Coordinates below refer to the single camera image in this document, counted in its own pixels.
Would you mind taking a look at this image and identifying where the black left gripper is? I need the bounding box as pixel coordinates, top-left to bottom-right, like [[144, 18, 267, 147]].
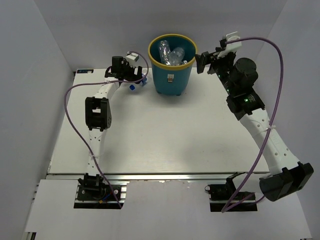
[[120, 60, 143, 85]]

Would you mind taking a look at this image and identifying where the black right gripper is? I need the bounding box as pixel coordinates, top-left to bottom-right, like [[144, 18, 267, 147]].
[[194, 47, 236, 96]]

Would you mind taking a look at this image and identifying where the small blue-cap water bottle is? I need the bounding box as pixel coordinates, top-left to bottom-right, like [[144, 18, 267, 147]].
[[129, 74, 148, 91]]

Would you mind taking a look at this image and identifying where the blue label plastic bottle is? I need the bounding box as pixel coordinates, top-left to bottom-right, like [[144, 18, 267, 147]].
[[168, 47, 185, 66]]

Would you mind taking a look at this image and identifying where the clear unlabeled plastic bottle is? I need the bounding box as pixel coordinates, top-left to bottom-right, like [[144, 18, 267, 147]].
[[157, 40, 171, 66]]

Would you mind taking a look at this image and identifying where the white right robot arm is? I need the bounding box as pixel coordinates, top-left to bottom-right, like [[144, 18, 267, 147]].
[[195, 51, 314, 202]]

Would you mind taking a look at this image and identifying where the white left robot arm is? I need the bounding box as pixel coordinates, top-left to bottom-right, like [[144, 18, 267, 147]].
[[84, 52, 146, 200]]

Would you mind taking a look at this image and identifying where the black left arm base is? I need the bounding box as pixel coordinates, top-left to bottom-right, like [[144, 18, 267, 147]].
[[73, 173, 124, 210]]

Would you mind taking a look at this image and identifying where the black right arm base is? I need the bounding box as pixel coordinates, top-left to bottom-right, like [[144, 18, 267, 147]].
[[204, 172, 258, 213]]

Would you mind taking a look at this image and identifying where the teal plastic bin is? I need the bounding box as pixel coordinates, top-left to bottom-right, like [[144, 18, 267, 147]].
[[147, 33, 198, 96]]

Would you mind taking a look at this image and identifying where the black corner label sticker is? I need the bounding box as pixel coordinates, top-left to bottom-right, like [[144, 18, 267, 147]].
[[76, 69, 94, 74]]

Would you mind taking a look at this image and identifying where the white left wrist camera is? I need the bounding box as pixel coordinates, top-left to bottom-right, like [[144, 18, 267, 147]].
[[125, 51, 139, 66]]

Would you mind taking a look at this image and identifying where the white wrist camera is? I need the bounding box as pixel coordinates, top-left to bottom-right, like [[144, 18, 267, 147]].
[[218, 31, 242, 58], [125, 51, 139, 66]]

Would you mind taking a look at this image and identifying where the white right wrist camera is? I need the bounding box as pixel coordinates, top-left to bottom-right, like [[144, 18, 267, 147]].
[[218, 31, 242, 58]]

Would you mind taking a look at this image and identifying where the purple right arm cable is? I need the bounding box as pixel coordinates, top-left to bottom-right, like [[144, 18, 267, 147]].
[[221, 36, 285, 214]]

